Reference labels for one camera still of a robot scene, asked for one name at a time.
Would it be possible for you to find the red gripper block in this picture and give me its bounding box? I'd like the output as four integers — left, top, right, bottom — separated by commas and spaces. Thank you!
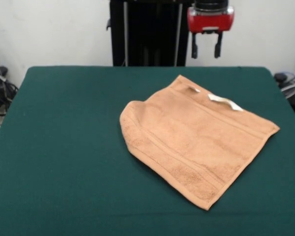
187, 6, 235, 59

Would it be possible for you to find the tan terry towel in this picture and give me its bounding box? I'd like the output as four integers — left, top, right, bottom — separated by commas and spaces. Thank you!
119, 75, 281, 211

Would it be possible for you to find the dark green table cloth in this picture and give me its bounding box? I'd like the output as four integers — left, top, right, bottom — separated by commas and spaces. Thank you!
0, 65, 295, 236

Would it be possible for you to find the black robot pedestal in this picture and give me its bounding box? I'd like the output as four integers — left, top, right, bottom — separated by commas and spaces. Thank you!
106, 0, 195, 67

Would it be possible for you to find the grey wire hoop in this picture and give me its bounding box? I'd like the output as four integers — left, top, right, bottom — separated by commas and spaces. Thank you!
280, 82, 295, 99

